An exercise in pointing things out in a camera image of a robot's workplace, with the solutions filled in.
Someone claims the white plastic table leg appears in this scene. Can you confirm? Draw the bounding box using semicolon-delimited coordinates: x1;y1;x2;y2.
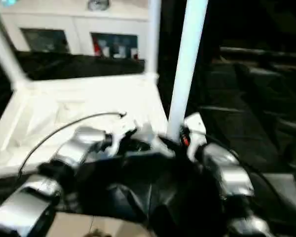
167;0;210;142
144;0;163;78
0;0;28;87

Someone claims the white plastic table top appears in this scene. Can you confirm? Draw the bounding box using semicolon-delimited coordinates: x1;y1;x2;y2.
0;71;175;185

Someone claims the black mat cloth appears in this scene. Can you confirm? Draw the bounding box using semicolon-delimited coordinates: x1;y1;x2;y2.
0;49;296;234

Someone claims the grey metal bar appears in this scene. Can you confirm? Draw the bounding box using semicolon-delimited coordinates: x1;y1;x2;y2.
219;46;296;57

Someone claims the white glass-door cabinet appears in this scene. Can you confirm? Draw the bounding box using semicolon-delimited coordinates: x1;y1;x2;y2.
0;0;150;60

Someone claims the grey bundle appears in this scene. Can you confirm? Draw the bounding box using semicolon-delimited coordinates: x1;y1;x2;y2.
87;0;111;11

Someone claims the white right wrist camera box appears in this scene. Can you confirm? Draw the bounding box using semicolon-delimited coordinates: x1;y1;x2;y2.
182;112;208;163

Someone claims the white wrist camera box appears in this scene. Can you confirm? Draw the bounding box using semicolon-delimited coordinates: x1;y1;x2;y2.
108;115;139;157
182;112;208;163

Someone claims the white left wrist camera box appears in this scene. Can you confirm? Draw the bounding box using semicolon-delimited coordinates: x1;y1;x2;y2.
108;115;139;157

